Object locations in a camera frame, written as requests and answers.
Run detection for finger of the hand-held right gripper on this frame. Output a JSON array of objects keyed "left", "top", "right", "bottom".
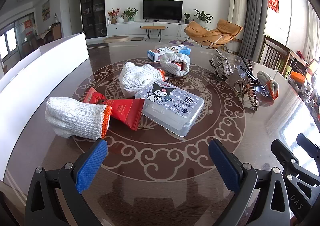
[
  {"left": 296, "top": 133, "right": 320, "bottom": 169},
  {"left": 271, "top": 138, "right": 307, "bottom": 184}
]

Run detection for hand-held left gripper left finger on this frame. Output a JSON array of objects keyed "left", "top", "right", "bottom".
[{"left": 25, "top": 138, "right": 108, "bottom": 226}]

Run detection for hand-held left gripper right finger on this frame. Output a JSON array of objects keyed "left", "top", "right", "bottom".
[{"left": 209, "top": 138, "right": 292, "bottom": 226}]

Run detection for white knit glove orange cuff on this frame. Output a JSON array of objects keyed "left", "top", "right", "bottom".
[
  {"left": 119, "top": 62, "right": 166, "bottom": 98},
  {"left": 256, "top": 71, "right": 280, "bottom": 100},
  {"left": 45, "top": 97, "right": 112, "bottom": 140},
  {"left": 160, "top": 53, "right": 191, "bottom": 76}
]

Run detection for red snack packet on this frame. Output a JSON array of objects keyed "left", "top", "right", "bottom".
[{"left": 101, "top": 98, "right": 145, "bottom": 131}]

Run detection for red packet gold emblem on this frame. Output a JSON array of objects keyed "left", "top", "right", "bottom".
[{"left": 83, "top": 88, "right": 105, "bottom": 105}]

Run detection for clear cartoon print plastic box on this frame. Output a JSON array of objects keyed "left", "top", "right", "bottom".
[{"left": 134, "top": 81, "right": 204, "bottom": 138}]

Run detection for orange bag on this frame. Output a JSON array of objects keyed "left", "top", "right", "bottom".
[{"left": 290, "top": 71, "right": 307, "bottom": 85}]

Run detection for dark wooden slatted chair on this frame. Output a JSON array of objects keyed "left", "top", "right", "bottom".
[{"left": 259, "top": 35, "right": 292, "bottom": 76}]

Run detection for silver rhinestone hair claw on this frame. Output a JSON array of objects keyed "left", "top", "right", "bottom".
[{"left": 209, "top": 50, "right": 232, "bottom": 81}]

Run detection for blue white toothpaste box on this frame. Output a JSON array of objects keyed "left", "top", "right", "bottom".
[{"left": 147, "top": 45, "right": 192, "bottom": 62}]

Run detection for round beige floor cushion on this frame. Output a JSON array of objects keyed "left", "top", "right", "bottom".
[{"left": 103, "top": 36, "right": 130, "bottom": 43}]

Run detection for purple floor mat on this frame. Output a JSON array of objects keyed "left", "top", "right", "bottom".
[{"left": 169, "top": 39, "right": 193, "bottom": 47}]

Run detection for orange rocking chair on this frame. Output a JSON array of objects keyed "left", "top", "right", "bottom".
[{"left": 184, "top": 18, "right": 244, "bottom": 54}]

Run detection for dining table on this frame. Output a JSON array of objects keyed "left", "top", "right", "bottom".
[{"left": 37, "top": 30, "right": 53, "bottom": 44}]

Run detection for white television cabinet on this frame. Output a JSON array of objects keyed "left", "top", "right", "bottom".
[{"left": 106, "top": 21, "right": 190, "bottom": 39}]

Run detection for covered standing air conditioner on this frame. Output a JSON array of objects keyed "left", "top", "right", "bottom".
[{"left": 229, "top": 0, "right": 249, "bottom": 54}]

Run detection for large leafy potted plant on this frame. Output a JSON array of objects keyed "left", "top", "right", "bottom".
[{"left": 193, "top": 9, "right": 214, "bottom": 25}]

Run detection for wooden bench black legs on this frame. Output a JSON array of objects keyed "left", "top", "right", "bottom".
[{"left": 140, "top": 25, "right": 166, "bottom": 41}]

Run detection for grey curtain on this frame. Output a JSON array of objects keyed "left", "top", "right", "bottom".
[{"left": 240, "top": 0, "right": 269, "bottom": 59}]

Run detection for red flowers in vase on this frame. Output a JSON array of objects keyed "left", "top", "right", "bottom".
[{"left": 107, "top": 8, "right": 121, "bottom": 24}]

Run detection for green potted plant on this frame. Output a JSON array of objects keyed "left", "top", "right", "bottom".
[{"left": 120, "top": 7, "right": 139, "bottom": 22}]

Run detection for dark glass display cabinet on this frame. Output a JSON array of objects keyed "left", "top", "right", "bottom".
[{"left": 80, "top": 0, "right": 108, "bottom": 39}]

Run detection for black flat television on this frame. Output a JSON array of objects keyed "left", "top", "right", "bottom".
[{"left": 143, "top": 0, "right": 183, "bottom": 21}]

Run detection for red wall hanging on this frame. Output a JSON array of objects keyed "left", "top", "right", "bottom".
[{"left": 268, "top": 0, "right": 280, "bottom": 13}]

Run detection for framed wall painting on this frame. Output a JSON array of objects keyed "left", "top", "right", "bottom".
[{"left": 41, "top": 0, "right": 50, "bottom": 21}]

